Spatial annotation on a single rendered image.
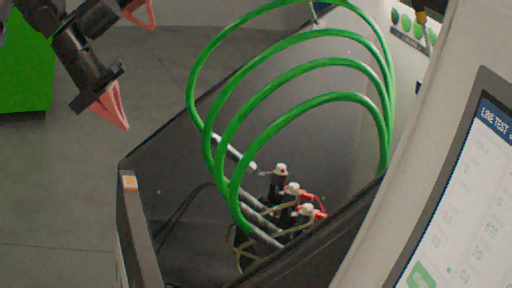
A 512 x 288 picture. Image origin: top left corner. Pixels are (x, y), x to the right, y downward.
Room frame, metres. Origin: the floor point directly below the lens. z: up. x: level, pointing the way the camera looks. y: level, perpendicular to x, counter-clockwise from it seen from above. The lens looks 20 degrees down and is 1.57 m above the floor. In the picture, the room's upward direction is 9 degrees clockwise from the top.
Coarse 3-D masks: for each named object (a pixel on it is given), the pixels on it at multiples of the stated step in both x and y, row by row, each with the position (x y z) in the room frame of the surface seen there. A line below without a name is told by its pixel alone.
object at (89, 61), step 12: (84, 48) 1.02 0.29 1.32; (84, 60) 1.00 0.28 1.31; (96, 60) 1.02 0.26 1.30; (120, 60) 1.05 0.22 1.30; (72, 72) 1.00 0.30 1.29; (84, 72) 1.00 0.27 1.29; (96, 72) 1.01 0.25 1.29; (108, 72) 1.00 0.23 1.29; (84, 84) 1.00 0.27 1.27; (96, 84) 1.00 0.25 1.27; (72, 108) 0.99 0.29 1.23
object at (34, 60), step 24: (24, 24) 4.05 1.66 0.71; (24, 48) 4.06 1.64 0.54; (48, 48) 4.16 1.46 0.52; (0, 72) 3.97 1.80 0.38; (24, 72) 4.07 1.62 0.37; (48, 72) 4.18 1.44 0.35; (0, 96) 3.97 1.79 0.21; (24, 96) 4.08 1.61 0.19; (48, 96) 4.19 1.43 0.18; (0, 120) 4.01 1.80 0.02; (24, 120) 4.13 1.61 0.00
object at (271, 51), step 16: (304, 32) 1.14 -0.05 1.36; (320, 32) 1.14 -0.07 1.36; (336, 32) 1.15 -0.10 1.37; (352, 32) 1.16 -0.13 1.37; (272, 48) 1.12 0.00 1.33; (368, 48) 1.17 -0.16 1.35; (256, 64) 1.11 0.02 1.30; (384, 64) 1.18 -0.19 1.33; (240, 80) 1.11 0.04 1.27; (384, 80) 1.18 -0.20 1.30; (224, 96) 1.10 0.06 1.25; (208, 112) 1.10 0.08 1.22; (208, 128) 1.10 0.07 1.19; (208, 144) 1.10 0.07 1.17; (208, 160) 1.10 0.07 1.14; (240, 192) 1.11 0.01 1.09; (256, 208) 1.12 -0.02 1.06
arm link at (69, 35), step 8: (72, 24) 1.01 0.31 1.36; (56, 32) 1.02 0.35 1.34; (64, 32) 1.00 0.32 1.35; (72, 32) 1.01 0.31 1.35; (80, 32) 1.02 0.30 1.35; (56, 40) 1.00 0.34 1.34; (64, 40) 1.00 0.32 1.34; (72, 40) 1.00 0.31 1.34; (80, 40) 1.01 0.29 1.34; (56, 48) 1.00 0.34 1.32; (64, 48) 1.00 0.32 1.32; (72, 48) 1.00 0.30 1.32; (80, 48) 1.01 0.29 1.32; (64, 56) 1.00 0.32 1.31; (72, 56) 1.00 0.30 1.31; (64, 64) 1.00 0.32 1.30
